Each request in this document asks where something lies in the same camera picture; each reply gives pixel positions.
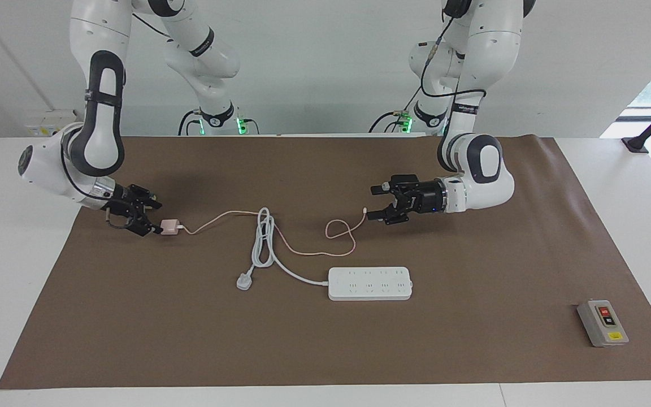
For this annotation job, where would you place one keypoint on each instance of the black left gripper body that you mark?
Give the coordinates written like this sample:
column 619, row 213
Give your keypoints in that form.
column 427, row 198

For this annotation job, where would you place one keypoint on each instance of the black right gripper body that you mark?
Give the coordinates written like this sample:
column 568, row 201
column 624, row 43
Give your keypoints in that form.
column 126, row 202

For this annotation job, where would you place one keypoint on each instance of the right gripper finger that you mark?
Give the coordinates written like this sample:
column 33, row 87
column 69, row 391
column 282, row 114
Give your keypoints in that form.
column 147, row 198
column 142, row 226

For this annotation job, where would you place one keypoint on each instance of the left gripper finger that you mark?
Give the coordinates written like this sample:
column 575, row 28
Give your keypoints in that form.
column 402, row 183
column 393, row 215

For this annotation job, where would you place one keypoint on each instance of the pink charger block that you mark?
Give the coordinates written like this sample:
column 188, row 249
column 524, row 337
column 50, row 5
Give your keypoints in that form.
column 170, row 226

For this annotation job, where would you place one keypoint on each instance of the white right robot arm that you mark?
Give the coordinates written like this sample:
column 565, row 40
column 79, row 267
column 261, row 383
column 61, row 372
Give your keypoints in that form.
column 99, row 135

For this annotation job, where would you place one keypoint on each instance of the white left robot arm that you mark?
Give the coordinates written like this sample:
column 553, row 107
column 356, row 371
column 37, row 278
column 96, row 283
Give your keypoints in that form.
column 489, row 186

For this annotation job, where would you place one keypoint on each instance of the white power strip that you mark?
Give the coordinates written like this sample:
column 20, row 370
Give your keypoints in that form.
column 369, row 282

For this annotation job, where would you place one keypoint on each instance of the brown table mat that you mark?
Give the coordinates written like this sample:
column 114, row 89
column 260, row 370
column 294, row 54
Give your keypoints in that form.
column 325, row 350

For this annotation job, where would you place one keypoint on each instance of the white wall socket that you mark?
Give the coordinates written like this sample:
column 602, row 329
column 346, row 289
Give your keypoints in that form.
column 48, row 124

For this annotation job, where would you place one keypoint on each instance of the grey on-off switch box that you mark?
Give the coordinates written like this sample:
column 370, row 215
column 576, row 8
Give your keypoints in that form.
column 602, row 333

